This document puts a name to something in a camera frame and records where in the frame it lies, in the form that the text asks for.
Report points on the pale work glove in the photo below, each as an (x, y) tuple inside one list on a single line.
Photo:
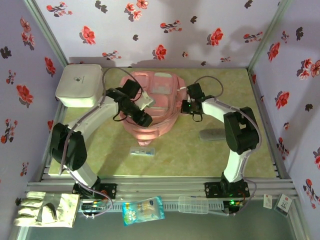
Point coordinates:
[(47, 210)]

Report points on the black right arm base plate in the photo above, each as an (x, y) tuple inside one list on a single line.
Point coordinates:
[(212, 190)]

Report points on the pink fabric backpack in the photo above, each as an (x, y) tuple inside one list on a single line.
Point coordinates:
[(160, 117)]

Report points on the white storage case with logo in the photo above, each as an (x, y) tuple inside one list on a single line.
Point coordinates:
[(77, 85)]

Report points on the clear plastic organizer box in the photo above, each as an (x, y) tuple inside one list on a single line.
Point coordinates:
[(193, 205)]

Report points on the small clear card box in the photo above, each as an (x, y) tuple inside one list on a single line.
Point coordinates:
[(283, 203)]

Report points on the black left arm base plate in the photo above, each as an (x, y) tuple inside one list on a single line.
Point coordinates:
[(110, 190)]

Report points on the clear plastic stationery pack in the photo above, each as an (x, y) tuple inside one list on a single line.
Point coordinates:
[(142, 151)]

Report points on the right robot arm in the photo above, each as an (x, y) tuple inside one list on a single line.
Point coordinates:
[(235, 162)]

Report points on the blue snack bag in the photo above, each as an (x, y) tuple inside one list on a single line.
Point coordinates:
[(142, 211)]

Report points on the small white tag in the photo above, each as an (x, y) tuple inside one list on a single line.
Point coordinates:
[(267, 201)]

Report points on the aluminium corner post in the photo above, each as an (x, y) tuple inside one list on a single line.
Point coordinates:
[(270, 32), (45, 30)]

